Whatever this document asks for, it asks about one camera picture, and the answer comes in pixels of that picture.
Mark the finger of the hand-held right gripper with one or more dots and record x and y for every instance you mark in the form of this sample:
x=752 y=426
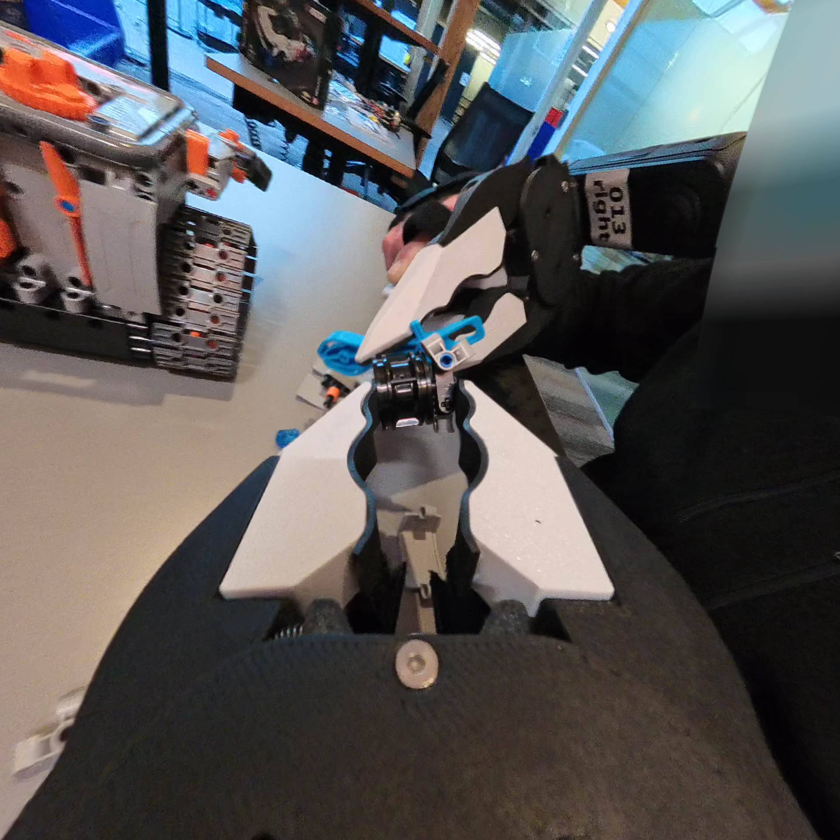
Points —
x=446 y=282
x=505 y=326

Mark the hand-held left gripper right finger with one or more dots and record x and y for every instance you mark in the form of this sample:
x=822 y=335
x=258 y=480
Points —
x=538 y=525

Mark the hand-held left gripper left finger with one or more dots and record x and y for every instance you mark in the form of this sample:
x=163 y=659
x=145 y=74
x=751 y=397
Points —
x=295 y=525

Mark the blue toy wrench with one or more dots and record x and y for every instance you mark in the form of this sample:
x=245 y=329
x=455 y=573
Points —
x=440 y=328

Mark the grey toy wheel frame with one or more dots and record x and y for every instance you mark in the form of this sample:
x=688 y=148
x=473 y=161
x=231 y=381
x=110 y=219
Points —
x=407 y=390

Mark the person's right forearm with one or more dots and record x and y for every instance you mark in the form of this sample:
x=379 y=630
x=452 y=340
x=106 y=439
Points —
x=630 y=315

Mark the person's right hand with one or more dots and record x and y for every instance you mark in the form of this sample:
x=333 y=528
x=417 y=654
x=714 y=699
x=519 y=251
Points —
x=400 y=256

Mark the blue round toy gear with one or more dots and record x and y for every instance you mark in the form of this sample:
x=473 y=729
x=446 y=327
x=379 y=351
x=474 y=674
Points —
x=286 y=436

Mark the black office chair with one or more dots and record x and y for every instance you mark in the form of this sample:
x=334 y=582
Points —
x=479 y=131

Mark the small grey orange toy part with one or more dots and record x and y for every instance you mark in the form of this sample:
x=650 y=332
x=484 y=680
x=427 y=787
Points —
x=322 y=390

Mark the wooden office table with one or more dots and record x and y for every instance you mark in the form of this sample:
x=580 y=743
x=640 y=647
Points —
x=315 y=118

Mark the black toy box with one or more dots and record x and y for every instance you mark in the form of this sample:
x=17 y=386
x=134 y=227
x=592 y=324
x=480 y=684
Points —
x=289 y=40

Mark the grey orange tracked toy robot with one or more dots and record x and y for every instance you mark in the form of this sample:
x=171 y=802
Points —
x=118 y=223

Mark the black metal pole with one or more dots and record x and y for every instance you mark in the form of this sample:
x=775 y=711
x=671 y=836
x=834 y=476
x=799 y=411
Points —
x=158 y=40

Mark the blue plastic bin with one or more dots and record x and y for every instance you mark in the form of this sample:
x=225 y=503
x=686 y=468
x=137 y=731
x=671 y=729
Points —
x=72 y=20

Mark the wooden support post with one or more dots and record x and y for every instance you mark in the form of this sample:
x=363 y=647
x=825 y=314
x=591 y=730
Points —
x=453 y=53

